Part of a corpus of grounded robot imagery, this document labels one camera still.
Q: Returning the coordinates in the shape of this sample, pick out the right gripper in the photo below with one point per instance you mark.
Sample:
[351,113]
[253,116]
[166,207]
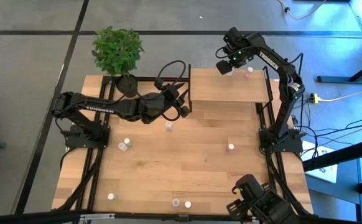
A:
[237,56]

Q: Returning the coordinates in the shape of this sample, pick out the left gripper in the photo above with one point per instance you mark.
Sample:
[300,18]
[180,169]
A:
[168,101]

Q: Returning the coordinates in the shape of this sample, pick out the green medicine bottle white cap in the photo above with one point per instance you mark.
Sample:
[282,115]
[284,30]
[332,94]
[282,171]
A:
[127,142]
[111,196]

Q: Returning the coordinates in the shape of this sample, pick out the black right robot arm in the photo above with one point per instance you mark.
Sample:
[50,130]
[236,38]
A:
[271,62]

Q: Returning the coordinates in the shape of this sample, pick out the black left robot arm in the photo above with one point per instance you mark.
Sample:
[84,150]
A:
[106,107]

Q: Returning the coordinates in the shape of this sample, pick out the green plant in black pot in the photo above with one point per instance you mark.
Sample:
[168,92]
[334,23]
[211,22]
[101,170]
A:
[117,51]

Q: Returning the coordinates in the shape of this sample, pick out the yellow power plug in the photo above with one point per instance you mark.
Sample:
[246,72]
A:
[315,98]

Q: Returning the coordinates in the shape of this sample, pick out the white printed sheet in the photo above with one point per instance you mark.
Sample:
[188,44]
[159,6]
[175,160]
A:
[324,174]

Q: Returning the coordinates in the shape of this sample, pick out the black crossbar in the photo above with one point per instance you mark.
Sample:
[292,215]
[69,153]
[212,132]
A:
[28,219]

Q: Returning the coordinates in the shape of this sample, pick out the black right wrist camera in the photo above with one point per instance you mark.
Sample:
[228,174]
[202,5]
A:
[224,67]

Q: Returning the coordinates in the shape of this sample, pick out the wooden shelf black frame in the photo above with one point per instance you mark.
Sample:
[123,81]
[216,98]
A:
[227,88]

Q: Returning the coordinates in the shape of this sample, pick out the black aluminium table frame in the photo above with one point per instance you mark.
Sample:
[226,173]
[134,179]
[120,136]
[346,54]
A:
[143,78]

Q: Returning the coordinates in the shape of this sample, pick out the black desk frame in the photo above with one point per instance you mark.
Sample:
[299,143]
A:
[342,79]

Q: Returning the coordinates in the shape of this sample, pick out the black table-level camera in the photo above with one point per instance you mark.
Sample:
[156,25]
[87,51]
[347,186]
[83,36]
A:
[183,218]

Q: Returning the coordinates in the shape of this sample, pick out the black side table frame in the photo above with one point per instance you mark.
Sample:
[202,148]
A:
[339,155]

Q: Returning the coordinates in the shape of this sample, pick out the silver bracket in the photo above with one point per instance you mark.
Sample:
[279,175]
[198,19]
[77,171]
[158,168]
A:
[97,216]

